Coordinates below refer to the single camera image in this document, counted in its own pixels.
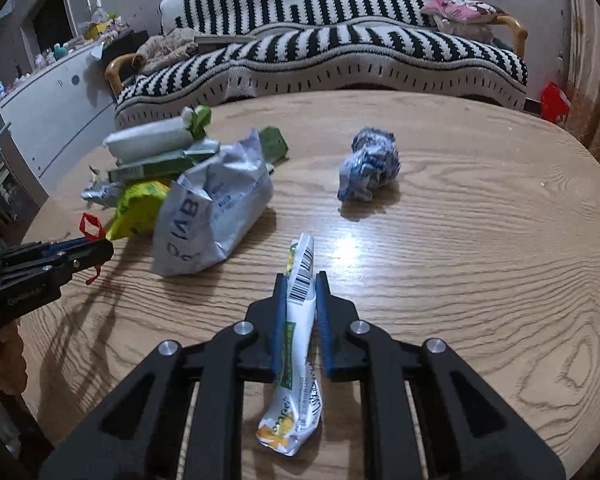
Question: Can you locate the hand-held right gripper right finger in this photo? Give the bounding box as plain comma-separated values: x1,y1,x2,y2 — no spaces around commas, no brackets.
315,270,567,480

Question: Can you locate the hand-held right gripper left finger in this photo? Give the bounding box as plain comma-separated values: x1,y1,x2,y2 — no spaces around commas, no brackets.
37,272,288,480

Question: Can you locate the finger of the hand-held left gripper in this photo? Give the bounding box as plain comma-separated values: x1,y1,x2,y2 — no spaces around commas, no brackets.
40,239,115,282
10,240,90,261

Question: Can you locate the white snack wrapper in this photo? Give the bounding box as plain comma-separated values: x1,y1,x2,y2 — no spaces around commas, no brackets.
256,233,327,457

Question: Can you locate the red plastic strip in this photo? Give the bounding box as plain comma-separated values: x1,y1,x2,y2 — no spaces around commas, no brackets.
79,213,109,286

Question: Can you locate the silver foil wrapper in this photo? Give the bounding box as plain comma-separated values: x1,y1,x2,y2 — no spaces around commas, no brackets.
80,166,129,207

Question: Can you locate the yellow green wrapper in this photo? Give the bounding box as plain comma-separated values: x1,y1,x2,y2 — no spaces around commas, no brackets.
105,179,174,242

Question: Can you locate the flat green box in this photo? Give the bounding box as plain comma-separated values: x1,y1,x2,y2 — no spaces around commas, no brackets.
107,152,216,184

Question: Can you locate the white roll pack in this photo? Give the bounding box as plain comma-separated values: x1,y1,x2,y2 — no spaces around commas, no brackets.
103,105,214,162

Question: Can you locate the white cabinet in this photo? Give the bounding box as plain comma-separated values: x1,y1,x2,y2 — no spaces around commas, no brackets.
0,39,119,194

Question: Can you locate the pale green packet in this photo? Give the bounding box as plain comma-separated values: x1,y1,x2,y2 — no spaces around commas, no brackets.
177,138,222,161

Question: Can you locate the crumpled blue white paper ball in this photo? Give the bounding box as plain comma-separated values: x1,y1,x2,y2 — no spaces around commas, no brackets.
337,127,401,204

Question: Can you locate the clutter of small trinkets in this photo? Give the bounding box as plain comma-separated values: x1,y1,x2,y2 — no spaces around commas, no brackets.
0,10,131,102

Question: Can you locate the black bag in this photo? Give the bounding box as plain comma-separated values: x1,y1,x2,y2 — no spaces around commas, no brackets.
100,30,149,62

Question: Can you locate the beige plush cloth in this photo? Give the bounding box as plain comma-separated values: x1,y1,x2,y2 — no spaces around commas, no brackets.
132,27,201,76

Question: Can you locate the black white striped blanket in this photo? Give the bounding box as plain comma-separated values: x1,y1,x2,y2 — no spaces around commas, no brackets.
114,0,529,131

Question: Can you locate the red bag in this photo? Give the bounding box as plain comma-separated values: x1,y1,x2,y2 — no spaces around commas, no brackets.
539,81,572,125

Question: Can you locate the pink pillow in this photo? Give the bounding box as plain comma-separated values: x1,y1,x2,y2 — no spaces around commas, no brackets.
420,0,511,26

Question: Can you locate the sofa with wooden armrests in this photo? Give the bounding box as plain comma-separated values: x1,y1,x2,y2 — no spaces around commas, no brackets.
104,0,529,131

